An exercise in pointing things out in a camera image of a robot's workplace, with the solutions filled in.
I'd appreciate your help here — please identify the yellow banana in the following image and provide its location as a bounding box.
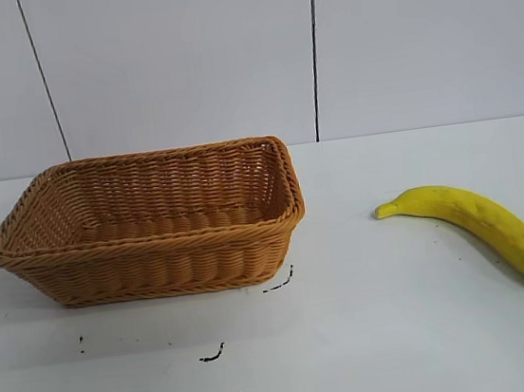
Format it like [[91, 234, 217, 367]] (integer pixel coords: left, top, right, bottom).
[[371, 174, 524, 310]]

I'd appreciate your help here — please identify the tan woven wicker basket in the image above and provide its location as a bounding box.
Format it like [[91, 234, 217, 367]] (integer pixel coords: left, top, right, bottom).
[[0, 130, 316, 319]]

